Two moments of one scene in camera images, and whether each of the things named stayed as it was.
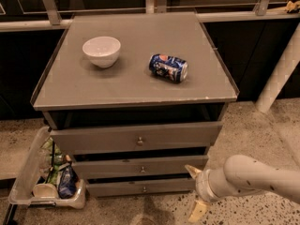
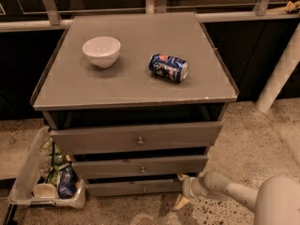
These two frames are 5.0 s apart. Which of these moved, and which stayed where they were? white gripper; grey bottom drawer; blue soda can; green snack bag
Moved: white gripper
Stayed: blue soda can; grey bottom drawer; green snack bag
